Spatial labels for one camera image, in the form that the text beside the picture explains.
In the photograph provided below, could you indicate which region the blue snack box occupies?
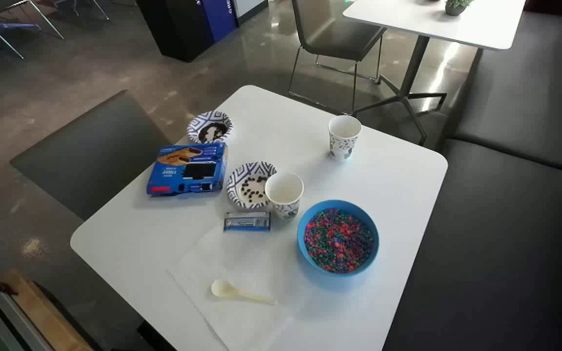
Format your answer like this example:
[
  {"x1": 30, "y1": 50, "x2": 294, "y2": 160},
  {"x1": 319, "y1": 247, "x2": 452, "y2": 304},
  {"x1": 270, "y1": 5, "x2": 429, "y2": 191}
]
[{"x1": 144, "y1": 140, "x2": 228, "y2": 199}]

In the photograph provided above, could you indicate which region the black white patterned paper plate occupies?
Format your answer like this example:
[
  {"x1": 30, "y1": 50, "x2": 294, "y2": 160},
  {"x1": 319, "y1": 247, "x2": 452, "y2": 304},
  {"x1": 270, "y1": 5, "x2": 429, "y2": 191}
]
[
  {"x1": 185, "y1": 109, "x2": 233, "y2": 146},
  {"x1": 222, "y1": 160, "x2": 278, "y2": 210}
]

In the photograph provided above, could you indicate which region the cream plastic spoon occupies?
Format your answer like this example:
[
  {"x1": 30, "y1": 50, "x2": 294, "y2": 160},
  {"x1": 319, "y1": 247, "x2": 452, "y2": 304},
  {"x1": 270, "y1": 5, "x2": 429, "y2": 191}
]
[{"x1": 208, "y1": 278, "x2": 276, "y2": 308}]

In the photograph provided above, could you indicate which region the patterned white paper cup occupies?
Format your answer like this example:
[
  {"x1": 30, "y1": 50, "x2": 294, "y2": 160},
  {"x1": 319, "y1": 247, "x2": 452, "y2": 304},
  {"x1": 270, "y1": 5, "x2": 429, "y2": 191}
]
[
  {"x1": 263, "y1": 171, "x2": 306, "y2": 220},
  {"x1": 325, "y1": 113, "x2": 362, "y2": 163}
]

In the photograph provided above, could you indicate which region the blue snack bar wrapper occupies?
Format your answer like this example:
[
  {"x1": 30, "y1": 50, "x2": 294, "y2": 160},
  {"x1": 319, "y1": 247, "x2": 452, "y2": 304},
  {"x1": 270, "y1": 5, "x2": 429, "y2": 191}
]
[{"x1": 220, "y1": 208, "x2": 272, "y2": 234}]

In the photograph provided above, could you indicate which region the colourful beads pile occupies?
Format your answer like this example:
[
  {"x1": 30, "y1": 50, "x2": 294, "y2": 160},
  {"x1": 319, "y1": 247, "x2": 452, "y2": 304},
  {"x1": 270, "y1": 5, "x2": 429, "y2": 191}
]
[{"x1": 302, "y1": 206, "x2": 374, "y2": 271}]

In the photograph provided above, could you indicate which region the white paper napkin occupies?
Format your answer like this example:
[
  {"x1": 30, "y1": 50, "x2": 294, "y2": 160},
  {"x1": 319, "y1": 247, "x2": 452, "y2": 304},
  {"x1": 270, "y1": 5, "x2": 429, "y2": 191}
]
[{"x1": 165, "y1": 222, "x2": 311, "y2": 351}]

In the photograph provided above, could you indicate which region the blue bowl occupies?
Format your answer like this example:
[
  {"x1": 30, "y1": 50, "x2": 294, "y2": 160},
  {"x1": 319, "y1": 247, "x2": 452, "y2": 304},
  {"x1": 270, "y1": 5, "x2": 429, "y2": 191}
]
[{"x1": 294, "y1": 197, "x2": 382, "y2": 278}]

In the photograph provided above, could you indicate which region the black seat metal chair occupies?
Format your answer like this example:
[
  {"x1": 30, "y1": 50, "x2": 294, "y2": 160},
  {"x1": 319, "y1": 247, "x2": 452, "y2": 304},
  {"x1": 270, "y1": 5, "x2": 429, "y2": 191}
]
[{"x1": 286, "y1": 0, "x2": 386, "y2": 113}]

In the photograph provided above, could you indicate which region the black cabinet with blue panel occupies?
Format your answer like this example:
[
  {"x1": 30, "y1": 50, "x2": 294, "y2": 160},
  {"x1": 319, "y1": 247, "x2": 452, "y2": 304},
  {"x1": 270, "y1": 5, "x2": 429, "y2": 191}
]
[{"x1": 134, "y1": 0, "x2": 269, "y2": 64}]

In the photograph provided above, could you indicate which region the dark grey rectangular panel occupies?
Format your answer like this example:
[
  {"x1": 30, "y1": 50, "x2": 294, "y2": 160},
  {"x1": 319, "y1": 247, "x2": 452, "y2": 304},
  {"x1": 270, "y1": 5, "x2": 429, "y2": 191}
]
[{"x1": 7, "y1": 87, "x2": 173, "y2": 222}]

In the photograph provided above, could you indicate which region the white side table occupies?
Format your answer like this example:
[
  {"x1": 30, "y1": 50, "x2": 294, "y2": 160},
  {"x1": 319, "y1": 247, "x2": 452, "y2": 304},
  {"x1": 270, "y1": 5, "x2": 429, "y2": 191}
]
[{"x1": 341, "y1": 0, "x2": 528, "y2": 146}]

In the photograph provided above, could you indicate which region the green potted plant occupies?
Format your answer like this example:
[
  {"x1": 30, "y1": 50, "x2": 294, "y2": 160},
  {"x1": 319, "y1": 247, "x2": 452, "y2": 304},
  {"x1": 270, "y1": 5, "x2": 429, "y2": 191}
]
[{"x1": 442, "y1": 0, "x2": 475, "y2": 17}]

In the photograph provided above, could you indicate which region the black bench sofa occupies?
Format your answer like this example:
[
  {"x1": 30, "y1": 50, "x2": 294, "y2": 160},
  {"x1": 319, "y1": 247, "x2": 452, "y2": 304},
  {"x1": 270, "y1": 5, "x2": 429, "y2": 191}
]
[{"x1": 384, "y1": 0, "x2": 562, "y2": 351}]

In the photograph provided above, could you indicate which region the wooden shelf board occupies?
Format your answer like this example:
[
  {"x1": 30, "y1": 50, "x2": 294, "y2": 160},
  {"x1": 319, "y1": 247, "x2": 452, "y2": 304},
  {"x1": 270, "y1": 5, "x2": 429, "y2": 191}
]
[{"x1": 0, "y1": 269, "x2": 97, "y2": 351}]

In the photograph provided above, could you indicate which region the metal frame chair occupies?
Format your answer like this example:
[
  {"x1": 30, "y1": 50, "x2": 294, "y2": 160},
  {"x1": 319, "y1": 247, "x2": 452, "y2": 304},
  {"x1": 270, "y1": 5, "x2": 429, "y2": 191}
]
[{"x1": 0, "y1": 0, "x2": 66, "y2": 60}]

